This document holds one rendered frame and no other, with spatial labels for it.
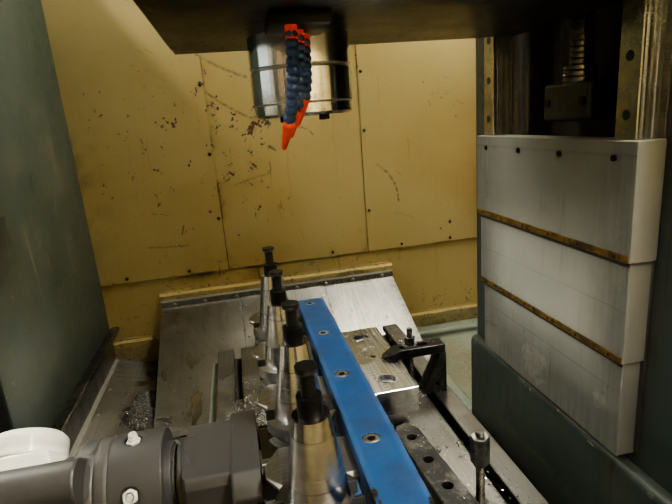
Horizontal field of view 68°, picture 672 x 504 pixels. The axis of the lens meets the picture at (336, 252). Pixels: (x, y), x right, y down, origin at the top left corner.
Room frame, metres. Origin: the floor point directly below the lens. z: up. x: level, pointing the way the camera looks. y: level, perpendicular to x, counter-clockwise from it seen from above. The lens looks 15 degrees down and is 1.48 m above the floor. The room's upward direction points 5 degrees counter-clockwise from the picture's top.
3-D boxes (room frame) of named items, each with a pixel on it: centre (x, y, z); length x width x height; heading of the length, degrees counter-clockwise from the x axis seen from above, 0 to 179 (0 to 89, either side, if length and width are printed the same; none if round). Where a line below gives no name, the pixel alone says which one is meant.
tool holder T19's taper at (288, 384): (0.40, 0.04, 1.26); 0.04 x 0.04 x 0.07
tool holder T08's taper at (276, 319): (0.51, 0.07, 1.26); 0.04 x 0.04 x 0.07
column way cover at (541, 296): (0.93, -0.40, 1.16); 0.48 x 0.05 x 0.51; 11
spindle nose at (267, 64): (0.85, 0.03, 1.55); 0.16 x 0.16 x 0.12
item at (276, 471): (0.35, 0.04, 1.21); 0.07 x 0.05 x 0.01; 101
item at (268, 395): (0.45, 0.06, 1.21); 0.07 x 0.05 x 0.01; 101
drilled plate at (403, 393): (0.95, 0.01, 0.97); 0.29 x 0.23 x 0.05; 11
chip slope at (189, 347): (1.51, 0.16, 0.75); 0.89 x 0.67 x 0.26; 101
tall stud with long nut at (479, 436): (0.63, -0.18, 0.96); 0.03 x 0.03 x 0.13
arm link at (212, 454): (0.38, 0.14, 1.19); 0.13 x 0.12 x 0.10; 11
